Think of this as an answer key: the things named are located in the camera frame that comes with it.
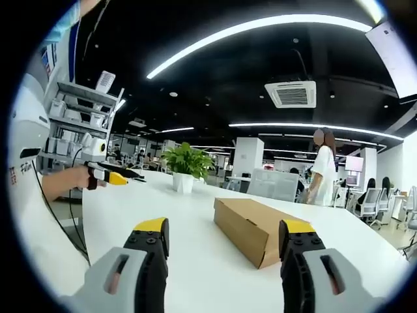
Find white chest-worn device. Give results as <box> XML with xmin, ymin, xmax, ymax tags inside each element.
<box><xmin>8</xmin><ymin>73</ymin><xmax>52</xmax><ymax>193</ymax></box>

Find white hanging ceiling panel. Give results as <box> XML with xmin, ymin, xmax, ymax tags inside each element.
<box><xmin>364</xmin><ymin>20</ymin><xmax>417</xmax><ymax>99</ymax></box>

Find person's left hand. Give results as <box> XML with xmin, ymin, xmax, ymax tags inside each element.
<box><xmin>68</xmin><ymin>164</ymin><xmax>108</xmax><ymax>192</ymax></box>

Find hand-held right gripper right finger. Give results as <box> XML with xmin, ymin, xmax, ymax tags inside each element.
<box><xmin>278</xmin><ymin>218</ymin><xmax>389</xmax><ymax>313</ymax></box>

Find white square pillar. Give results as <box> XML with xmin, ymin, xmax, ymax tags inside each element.
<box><xmin>233</xmin><ymin>136</ymin><xmax>265</xmax><ymax>179</ymax></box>

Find black device cable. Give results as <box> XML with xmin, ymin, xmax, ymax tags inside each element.
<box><xmin>31</xmin><ymin>168</ymin><xmax>91</xmax><ymax>265</ymax></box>

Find pink computer monitor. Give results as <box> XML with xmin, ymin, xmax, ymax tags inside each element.
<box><xmin>345</xmin><ymin>155</ymin><xmax>364</xmax><ymax>173</ymax></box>

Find person's blue face mask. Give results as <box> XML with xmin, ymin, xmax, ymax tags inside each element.
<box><xmin>41</xmin><ymin>0</ymin><xmax>84</xmax><ymax>45</ymax></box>

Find person's white shirt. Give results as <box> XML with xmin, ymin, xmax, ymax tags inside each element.
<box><xmin>18</xmin><ymin>174</ymin><xmax>92</xmax><ymax>296</ymax></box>

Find white mesh office chair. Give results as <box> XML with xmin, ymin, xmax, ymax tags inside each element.
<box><xmin>246</xmin><ymin>167</ymin><xmax>300</xmax><ymax>203</ymax></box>

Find brown cardboard shoe box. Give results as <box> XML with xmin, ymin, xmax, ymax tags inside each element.
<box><xmin>213</xmin><ymin>197</ymin><xmax>317</xmax><ymax>270</ymax></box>

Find curved ceiling light strip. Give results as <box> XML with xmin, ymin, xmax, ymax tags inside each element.
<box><xmin>146</xmin><ymin>14</ymin><xmax>373</xmax><ymax>80</ymax></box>

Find green potted plant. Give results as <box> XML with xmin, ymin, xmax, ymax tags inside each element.
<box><xmin>160</xmin><ymin>141</ymin><xmax>216</xmax><ymax>196</ymax></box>

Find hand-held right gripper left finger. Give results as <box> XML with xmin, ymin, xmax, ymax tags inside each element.
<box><xmin>69</xmin><ymin>217</ymin><xmax>171</xmax><ymax>313</ymax></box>

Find grey metal storage shelf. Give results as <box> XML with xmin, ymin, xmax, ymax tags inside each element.
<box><xmin>40</xmin><ymin>80</ymin><xmax>126</xmax><ymax>166</ymax></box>

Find white ceiling air conditioner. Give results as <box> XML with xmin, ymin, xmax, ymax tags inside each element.
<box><xmin>264</xmin><ymin>80</ymin><xmax>317</xmax><ymax>110</ymax></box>

